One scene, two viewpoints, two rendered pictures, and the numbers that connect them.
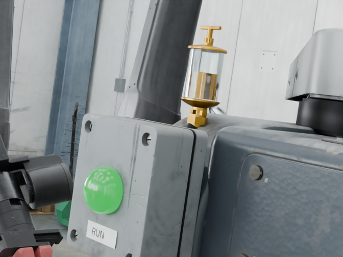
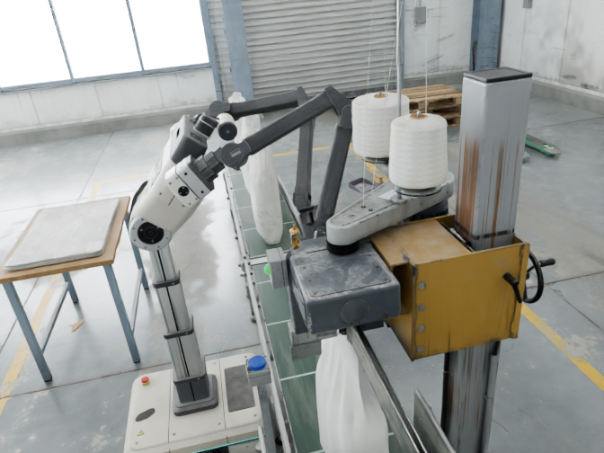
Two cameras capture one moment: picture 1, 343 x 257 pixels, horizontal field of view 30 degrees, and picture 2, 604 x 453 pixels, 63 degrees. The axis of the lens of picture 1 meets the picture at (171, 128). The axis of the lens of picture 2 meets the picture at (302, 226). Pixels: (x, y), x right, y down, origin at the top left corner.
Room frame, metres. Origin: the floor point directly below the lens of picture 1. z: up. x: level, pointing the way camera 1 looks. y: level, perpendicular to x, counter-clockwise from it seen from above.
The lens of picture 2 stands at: (-0.52, -0.72, 2.00)
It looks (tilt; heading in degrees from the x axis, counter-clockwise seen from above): 27 degrees down; 34
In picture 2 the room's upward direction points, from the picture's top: 6 degrees counter-clockwise
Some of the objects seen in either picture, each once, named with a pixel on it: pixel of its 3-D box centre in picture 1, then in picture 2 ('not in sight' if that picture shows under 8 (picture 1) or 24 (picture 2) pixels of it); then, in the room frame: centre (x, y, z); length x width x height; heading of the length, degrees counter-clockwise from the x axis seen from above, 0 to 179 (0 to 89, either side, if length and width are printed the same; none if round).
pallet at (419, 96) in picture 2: not in sight; (413, 99); (6.22, 1.76, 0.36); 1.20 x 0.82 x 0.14; 130
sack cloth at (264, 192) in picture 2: not in sight; (263, 185); (2.01, 1.29, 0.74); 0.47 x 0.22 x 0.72; 42
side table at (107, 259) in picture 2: not in sight; (87, 282); (0.95, 2.00, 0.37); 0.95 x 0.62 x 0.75; 44
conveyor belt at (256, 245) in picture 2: not in sight; (258, 199); (2.53, 1.79, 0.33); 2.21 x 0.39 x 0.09; 44
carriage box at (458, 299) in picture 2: not in sight; (449, 280); (0.69, -0.39, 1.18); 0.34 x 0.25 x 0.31; 134
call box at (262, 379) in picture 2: not in sight; (258, 370); (0.44, 0.18, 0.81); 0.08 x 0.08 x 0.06; 44
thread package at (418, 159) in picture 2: not in sight; (418, 148); (0.59, -0.32, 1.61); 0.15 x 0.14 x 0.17; 44
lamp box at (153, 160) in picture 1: (135, 189); (277, 268); (0.41, 0.02, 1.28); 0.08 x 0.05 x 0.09; 44
